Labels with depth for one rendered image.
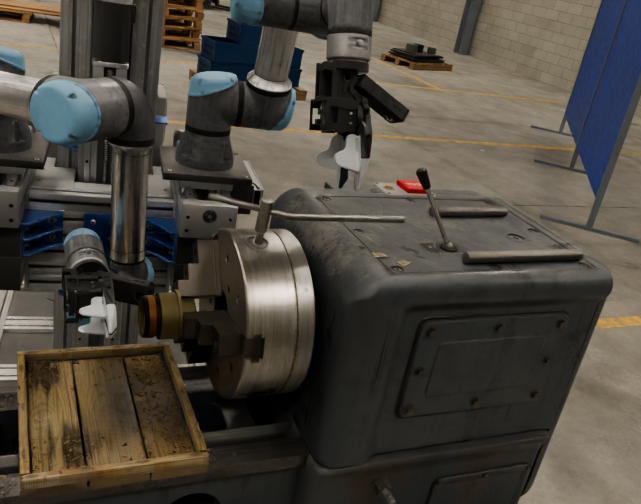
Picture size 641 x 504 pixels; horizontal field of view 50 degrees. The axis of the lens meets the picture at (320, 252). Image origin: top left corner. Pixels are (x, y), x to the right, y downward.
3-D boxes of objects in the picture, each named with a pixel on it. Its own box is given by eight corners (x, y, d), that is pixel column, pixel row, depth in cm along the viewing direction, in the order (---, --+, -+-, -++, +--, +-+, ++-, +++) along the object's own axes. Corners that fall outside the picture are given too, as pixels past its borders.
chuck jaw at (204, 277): (231, 298, 131) (226, 237, 133) (238, 294, 126) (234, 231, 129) (173, 300, 126) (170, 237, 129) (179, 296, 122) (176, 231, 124)
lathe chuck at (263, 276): (232, 324, 150) (257, 198, 135) (275, 430, 127) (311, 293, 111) (191, 326, 147) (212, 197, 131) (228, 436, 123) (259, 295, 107)
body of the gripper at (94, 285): (65, 326, 121) (61, 293, 131) (115, 324, 125) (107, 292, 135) (66, 289, 118) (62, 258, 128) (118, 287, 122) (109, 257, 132)
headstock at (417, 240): (451, 320, 188) (491, 187, 172) (568, 434, 149) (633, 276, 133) (245, 332, 163) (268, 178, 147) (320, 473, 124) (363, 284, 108)
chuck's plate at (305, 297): (247, 323, 152) (273, 199, 136) (292, 428, 128) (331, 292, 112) (232, 324, 150) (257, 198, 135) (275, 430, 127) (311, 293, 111)
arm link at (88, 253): (106, 281, 138) (108, 245, 135) (108, 292, 135) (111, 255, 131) (66, 282, 135) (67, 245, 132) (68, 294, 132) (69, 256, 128)
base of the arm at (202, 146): (173, 149, 184) (176, 113, 180) (228, 155, 189) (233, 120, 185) (177, 168, 171) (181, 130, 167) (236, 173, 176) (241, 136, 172)
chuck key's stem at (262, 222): (247, 257, 121) (260, 200, 116) (250, 251, 123) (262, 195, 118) (259, 260, 121) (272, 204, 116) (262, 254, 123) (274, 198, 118)
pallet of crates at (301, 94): (275, 84, 892) (284, 22, 860) (305, 100, 832) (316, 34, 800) (188, 78, 827) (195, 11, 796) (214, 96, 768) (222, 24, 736)
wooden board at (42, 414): (167, 357, 148) (169, 341, 147) (207, 473, 119) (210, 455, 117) (16, 367, 136) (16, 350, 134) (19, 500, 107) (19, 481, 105)
